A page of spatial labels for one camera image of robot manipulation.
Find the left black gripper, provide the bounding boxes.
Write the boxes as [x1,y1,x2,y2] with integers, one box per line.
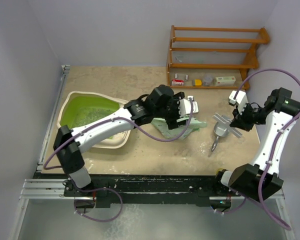
[154,94,189,129]

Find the white bag clip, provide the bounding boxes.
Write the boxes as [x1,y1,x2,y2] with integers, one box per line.
[212,113,242,138]

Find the green cat litter bag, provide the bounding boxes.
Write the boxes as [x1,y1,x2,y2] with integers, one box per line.
[151,117,208,140]

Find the silver metal scoop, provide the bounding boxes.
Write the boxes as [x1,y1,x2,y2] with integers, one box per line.
[210,122,229,152]

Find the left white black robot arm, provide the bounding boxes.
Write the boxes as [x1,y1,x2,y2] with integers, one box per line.
[52,85,195,196]

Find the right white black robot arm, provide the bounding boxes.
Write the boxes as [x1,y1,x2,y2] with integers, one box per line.
[212,87,300,201]

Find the red white small box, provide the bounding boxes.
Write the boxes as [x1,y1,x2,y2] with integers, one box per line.
[171,79,185,86]

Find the green white carton box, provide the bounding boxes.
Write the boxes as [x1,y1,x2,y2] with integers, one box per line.
[213,76,236,87]

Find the beige litter box green liner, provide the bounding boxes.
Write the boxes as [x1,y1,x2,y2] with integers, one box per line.
[57,91,133,153]

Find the yellow grey tape measure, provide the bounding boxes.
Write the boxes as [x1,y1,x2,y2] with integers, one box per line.
[192,79,202,87]

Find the clear plastic cup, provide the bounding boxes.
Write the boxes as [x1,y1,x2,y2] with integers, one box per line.
[202,74,214,87]

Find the wooden shoe rack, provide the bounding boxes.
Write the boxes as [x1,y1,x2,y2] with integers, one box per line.
[165,25,271,90]

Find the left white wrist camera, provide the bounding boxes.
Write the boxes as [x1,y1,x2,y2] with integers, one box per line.
[178,95,199,118]

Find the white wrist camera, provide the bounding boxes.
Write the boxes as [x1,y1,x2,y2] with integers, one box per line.
[178,95,199,118]
[228,90,249,114]

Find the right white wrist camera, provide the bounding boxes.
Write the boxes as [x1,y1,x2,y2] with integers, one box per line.
[228,90,249,114]

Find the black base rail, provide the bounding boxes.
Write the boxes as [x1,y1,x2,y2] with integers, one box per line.
[63,174,235,208]

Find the aluminium frame rail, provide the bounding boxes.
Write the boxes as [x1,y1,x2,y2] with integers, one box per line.
[19,177,77,200]

